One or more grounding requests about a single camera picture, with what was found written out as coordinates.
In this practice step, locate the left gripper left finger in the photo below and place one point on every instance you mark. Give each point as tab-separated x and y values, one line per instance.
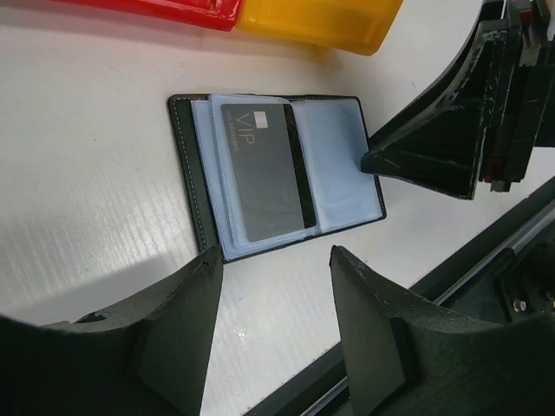
145	355

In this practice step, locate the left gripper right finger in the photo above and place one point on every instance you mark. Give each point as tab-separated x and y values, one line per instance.
405	355

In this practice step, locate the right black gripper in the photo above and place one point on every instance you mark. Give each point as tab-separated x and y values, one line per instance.
483	116

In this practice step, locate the black VIP card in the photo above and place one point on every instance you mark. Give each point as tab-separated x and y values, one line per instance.
268	163

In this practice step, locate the black leather card holder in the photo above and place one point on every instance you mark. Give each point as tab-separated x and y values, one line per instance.
333	137

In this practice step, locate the yellow plastic bin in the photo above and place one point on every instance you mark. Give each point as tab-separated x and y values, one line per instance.
356	26

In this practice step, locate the red plastic bin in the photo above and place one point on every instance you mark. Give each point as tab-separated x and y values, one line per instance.
220	15

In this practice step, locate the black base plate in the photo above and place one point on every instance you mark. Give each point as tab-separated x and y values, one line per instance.
504	275

